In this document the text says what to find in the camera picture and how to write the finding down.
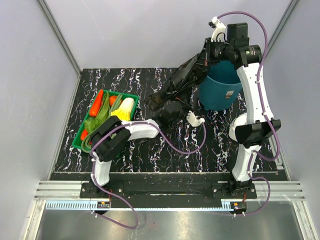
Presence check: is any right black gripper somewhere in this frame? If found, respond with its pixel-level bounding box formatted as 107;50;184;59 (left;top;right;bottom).
193;38;233;67

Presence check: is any black trash bag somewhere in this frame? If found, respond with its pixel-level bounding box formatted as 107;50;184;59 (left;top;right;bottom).
145;50;209;116

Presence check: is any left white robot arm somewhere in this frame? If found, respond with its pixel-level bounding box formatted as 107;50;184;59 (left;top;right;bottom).
89;101;193;198

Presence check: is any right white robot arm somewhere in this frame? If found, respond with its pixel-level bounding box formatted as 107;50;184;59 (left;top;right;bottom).
204;17;281;198

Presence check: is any teal trash bin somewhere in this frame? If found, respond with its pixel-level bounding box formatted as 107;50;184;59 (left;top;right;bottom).
198;61;242;111

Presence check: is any yellow white napa cabbage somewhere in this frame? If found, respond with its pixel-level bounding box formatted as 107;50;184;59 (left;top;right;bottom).
110;97;135;121

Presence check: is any orange tomato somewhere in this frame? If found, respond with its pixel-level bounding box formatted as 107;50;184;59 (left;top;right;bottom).
109;95;117;106

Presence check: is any green vegetable basket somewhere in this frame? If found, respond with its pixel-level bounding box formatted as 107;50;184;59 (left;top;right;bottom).
72;89;140;153

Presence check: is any green leafy vegetable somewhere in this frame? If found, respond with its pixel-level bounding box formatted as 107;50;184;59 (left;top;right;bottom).
84;91;110;134

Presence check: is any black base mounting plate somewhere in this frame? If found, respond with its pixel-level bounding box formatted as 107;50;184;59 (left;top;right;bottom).
49;171;258;201

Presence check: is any small orange carrot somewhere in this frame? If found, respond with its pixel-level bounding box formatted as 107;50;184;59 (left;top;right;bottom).
80;129;89;141

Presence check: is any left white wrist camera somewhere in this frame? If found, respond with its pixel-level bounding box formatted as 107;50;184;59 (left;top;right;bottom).
186;110;205;128

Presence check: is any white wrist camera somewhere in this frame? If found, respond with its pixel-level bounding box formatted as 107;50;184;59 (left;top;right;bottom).
186;110;205;128
208;16;227;42

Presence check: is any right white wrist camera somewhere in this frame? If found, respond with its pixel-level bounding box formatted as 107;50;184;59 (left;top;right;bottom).
208;16;227;42

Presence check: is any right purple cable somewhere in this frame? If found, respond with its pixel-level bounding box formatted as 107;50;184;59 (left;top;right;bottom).
216;10;281;217

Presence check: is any aluminium frame rail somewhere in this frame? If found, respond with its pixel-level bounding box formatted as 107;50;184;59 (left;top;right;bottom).
253;135;306;202

